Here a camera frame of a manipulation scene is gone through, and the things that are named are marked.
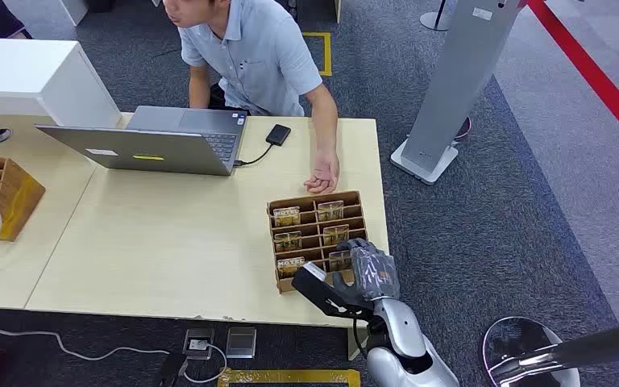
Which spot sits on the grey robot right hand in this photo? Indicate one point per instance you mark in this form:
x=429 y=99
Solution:
x=376 y=275

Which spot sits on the hotel key card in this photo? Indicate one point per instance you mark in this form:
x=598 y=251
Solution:
x=288 y=241
x=331 y=211
x=340 y=260
x=286 y=217
x=336 y=235
x=291 y=267

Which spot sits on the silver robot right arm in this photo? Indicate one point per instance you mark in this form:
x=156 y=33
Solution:
x=403 y=342

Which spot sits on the person's right forearm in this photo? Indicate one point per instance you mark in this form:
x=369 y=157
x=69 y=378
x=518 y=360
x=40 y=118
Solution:
x=199 y=88

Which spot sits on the person's left forearm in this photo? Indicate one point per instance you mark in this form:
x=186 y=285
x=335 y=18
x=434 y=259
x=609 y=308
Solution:
x=326 y=123

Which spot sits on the brown cardboard card holder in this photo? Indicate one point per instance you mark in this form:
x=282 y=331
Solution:
x=315 y=243

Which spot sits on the person's left hand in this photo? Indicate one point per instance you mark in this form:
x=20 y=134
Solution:
x=324 y=176

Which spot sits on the person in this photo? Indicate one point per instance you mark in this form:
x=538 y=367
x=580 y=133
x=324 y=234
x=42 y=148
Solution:
x=259 y=59

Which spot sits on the wooden slotted card holder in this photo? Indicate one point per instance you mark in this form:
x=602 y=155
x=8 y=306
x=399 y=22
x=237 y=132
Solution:
x=8 y=195

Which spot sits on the grey floor cover plate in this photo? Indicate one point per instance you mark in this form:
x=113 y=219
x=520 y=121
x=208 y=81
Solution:
x=241 y=342

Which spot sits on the chrome stanchion base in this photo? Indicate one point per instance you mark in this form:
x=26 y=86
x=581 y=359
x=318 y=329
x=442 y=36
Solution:
x=523 y=342

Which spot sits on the black external drive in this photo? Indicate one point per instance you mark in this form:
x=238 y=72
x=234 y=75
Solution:
x=278 y=134

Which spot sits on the black floor socket box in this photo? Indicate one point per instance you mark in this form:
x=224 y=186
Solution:
x=199 y=343

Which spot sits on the grey kiosk stand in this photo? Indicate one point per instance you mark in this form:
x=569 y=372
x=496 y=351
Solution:
x=453 y=85

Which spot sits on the yellow floor tape outline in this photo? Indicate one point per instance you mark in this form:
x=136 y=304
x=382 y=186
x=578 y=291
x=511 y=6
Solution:
x=326 y=53

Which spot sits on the grey open laptop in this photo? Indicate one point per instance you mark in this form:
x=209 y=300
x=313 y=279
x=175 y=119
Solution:
x=176 y=141

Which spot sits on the round stanchion base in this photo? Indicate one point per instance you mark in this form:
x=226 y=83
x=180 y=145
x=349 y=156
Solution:
x=433 y=21

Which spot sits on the red barrier belt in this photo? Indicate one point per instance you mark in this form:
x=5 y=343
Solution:
x=592 y=75

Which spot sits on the white box appliance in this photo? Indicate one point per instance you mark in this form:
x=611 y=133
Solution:
x=32 y=80

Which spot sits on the white cabinet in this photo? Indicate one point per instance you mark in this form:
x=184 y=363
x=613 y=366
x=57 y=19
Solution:
x=48 y=10

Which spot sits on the yellow floor tape frame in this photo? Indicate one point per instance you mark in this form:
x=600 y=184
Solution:
x=288 y=377

